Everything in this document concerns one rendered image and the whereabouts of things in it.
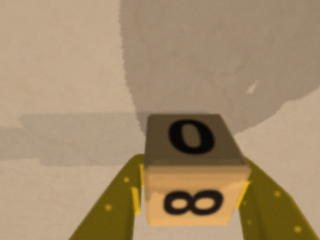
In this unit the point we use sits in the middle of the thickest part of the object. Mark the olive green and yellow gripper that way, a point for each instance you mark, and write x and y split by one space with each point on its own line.
267 211

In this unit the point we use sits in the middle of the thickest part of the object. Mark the tan wooden number cube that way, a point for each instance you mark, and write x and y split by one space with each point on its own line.
194 171

